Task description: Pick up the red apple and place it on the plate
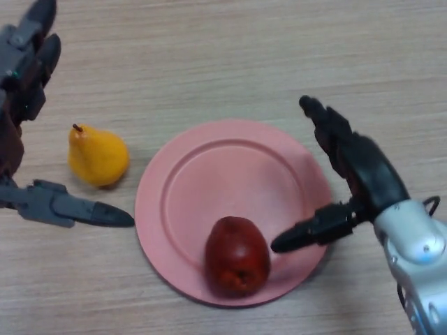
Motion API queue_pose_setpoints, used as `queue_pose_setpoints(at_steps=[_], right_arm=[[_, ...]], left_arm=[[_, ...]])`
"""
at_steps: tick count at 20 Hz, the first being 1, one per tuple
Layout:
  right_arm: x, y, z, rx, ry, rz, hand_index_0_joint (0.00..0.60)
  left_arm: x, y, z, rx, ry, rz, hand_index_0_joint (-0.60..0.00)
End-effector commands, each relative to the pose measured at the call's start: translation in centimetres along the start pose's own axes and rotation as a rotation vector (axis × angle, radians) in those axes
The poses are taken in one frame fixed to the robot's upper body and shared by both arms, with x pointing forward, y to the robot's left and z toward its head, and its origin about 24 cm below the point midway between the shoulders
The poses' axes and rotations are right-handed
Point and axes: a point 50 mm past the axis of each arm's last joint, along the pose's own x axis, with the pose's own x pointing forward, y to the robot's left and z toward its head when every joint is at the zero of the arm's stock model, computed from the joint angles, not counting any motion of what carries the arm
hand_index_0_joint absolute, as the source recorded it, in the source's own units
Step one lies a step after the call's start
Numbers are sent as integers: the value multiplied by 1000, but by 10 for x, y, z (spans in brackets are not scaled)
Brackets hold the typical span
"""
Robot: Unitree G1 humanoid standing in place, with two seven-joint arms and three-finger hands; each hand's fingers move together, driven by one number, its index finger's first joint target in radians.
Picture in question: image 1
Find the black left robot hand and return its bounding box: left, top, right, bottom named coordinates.
left=0, top=0, right=135, bottom=228

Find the red apple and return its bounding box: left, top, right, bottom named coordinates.
left=205, top=216, right=271, bottom=299

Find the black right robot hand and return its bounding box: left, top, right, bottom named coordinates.
left=270, top=95, right=411, bottom=254

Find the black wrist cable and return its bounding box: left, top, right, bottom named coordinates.
left=422, top=196, right=441, bottom=217

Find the yellow pear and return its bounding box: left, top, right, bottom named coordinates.
left=67, top=124, right=131, bottom=188

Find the pink round plate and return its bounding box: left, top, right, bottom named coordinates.
left=134, top=118, right=332, bottom=308

